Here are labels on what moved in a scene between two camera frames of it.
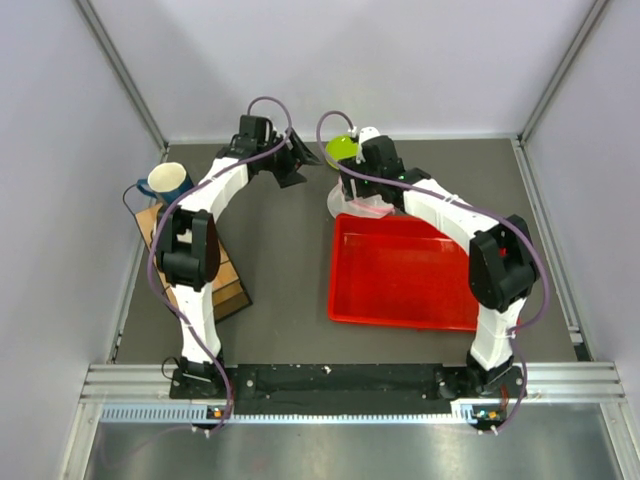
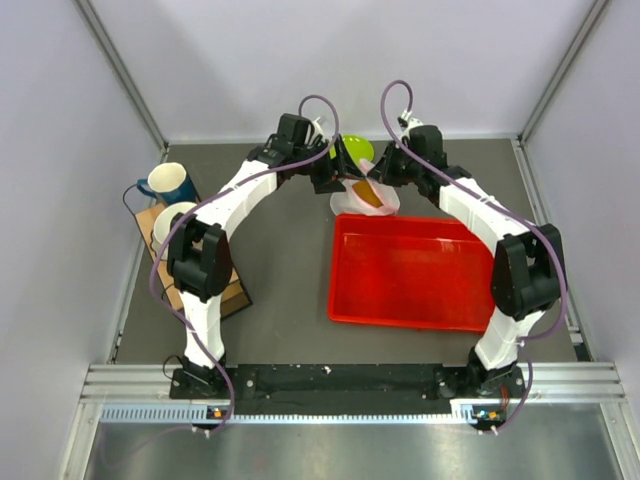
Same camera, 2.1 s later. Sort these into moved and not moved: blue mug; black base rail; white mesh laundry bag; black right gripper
Moved: black right gripper
Not moved: blue mug; white mesh laundry bag; black base rail
